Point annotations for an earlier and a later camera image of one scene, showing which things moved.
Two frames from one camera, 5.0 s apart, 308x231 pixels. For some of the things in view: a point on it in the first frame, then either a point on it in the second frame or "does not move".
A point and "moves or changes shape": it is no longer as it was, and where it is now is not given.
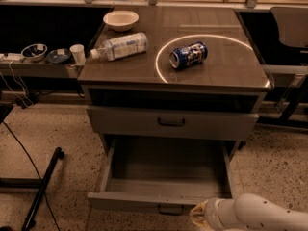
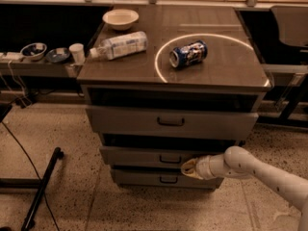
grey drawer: [167, 173] moves or changes shape
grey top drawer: [176, 123] does not move
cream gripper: [212, 211] → [202, 167]
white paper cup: [78, 50] does not move
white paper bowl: [120, 20] does not move
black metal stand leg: [33, 183] does not move
